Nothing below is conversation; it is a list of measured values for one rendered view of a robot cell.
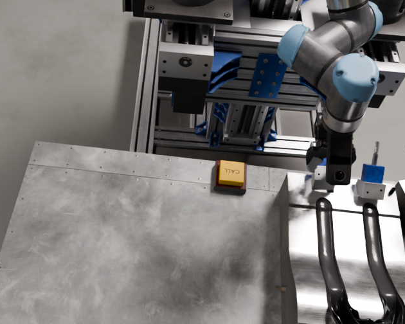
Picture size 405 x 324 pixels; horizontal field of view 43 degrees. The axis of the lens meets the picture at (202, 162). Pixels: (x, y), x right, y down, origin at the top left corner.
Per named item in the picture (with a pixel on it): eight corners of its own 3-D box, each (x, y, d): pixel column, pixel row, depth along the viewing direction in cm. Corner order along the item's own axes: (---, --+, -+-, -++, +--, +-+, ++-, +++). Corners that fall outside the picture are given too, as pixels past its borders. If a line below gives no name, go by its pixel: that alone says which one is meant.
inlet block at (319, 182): (310, 141, 125) (312, 129, 121) (330, 141, 125) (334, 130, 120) (312, 189, 119) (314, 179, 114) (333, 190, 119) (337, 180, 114)
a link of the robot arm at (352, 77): (353, 40, 88) (393, 69, 85) (341, 78, 98) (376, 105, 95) (321, 65, 86) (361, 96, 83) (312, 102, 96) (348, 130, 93)
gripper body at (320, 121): (347, 127, 112) (359, 96, 101) (350, 162, 108) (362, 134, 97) (312, 126, 112) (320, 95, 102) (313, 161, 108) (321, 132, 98)
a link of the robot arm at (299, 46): (307, 39, 103) (349, 71, 98) (269, 63, 98) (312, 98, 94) (318, 7, 96) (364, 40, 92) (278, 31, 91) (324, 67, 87)
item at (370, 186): (362, 139, 120) (371, 141, 115) (384, 141, 120) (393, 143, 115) (354, 193, 122) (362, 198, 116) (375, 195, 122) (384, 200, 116)
